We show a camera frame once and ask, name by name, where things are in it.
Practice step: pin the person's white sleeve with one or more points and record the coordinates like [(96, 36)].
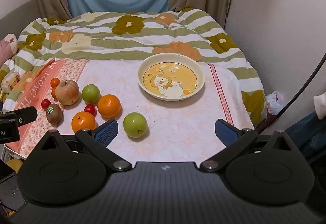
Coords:
[(320, 106)]

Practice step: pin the white plastic bag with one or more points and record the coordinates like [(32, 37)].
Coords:
[(275, 101)]

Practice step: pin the small orange kumquat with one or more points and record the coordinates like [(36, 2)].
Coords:
[(55, 82), (53, 93)]

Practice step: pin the black box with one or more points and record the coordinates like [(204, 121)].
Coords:
[(6, 173)]

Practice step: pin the green striped floral blanket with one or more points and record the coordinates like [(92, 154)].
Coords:
[(122, 35)]

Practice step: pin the orange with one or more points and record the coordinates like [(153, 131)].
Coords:
[(109, 106), (82, 122)]

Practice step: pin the pink floral cloth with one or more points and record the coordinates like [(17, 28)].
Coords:
[(178, 122)]

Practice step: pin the grey bed headboard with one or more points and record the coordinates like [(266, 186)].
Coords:
[(17, 13)]

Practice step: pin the cream plate with duck print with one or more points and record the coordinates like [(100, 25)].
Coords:
[(171, 78)]

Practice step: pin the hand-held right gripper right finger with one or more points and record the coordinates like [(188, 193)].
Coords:
[(225, 133)]

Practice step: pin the tissue pack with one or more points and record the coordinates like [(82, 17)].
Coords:
[(10, 81)]

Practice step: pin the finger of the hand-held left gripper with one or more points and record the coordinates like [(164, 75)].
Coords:
[(26, 115)]

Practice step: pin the person's blue jeans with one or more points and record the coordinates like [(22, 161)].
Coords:
[(309, 134)]

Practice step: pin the brown kiwi with sticker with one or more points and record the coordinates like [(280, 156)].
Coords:
[(54, 114)]

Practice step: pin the green apple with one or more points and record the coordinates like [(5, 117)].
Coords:
[(135, 124), (90, 93)]

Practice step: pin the pink plush toy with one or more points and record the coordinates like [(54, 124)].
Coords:
[(7, 48)]

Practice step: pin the red-yellow apple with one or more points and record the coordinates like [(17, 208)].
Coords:
[(67, 92)]

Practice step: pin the red cherry tomato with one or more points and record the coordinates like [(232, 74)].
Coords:
[(90, 109), (45, 104)]

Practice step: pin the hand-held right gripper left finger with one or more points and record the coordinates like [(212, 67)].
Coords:
[(107, 132)]

